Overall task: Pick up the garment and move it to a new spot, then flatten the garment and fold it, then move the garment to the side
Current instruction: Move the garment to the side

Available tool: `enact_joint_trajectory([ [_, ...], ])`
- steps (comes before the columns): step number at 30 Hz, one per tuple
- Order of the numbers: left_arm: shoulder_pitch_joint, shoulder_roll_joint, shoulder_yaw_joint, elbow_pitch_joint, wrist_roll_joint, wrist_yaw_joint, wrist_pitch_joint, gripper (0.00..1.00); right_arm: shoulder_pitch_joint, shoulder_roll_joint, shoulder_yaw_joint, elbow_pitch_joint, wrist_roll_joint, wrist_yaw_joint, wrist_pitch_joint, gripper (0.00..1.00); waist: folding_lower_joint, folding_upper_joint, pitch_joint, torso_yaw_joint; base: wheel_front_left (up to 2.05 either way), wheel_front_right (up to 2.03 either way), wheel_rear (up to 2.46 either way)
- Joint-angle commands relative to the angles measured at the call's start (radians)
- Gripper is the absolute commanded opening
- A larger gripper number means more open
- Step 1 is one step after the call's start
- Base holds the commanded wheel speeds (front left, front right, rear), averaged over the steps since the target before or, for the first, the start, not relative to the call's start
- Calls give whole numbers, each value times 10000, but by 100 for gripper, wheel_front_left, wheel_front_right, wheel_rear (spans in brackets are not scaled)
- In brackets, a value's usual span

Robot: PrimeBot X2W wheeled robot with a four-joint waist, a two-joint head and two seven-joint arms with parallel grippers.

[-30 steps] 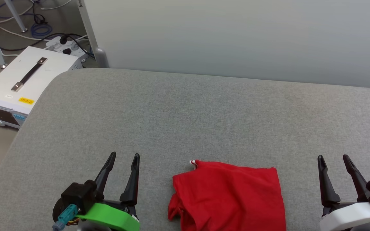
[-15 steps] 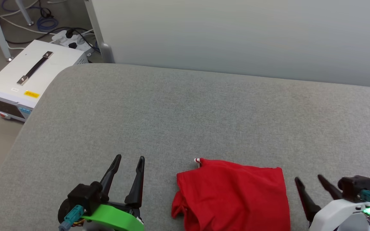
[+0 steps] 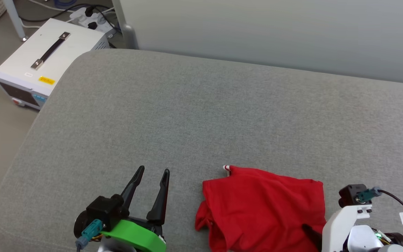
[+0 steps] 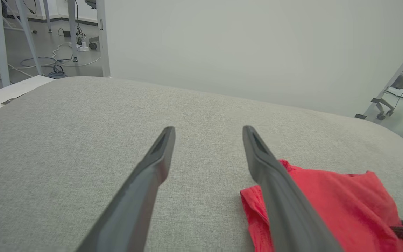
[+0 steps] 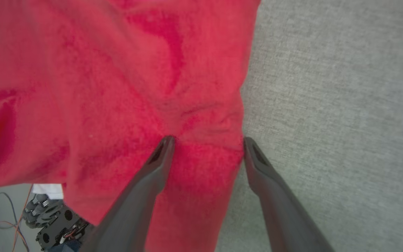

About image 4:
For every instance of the white power strip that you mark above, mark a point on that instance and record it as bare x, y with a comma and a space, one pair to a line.
82, 48

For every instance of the black caster wheel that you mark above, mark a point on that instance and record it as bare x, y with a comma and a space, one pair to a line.
93, 45

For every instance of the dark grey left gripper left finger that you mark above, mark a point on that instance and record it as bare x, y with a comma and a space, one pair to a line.
128, 217

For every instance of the grey office chair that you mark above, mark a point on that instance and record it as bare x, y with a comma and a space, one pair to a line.
380, 102

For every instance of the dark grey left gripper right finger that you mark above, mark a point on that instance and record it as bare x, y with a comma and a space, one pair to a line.
289, 217

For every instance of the black tape strip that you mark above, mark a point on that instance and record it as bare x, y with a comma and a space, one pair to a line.
360, 116

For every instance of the red and white garment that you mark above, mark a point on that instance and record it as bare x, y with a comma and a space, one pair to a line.
345, 203

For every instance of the white partition panel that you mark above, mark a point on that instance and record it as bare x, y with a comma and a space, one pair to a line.
257, 45

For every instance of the grey metal table leg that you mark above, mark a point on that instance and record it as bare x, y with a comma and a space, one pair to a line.
72, 31
47, 15

